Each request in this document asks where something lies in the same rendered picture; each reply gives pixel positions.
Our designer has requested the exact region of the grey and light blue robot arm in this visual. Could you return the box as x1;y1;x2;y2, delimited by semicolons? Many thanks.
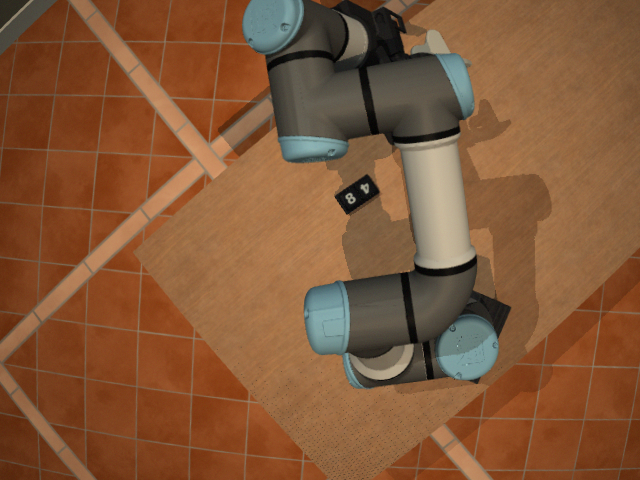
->
242;0;499;389

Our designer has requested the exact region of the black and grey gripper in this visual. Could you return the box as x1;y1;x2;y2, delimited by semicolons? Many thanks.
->
330;0;451;68

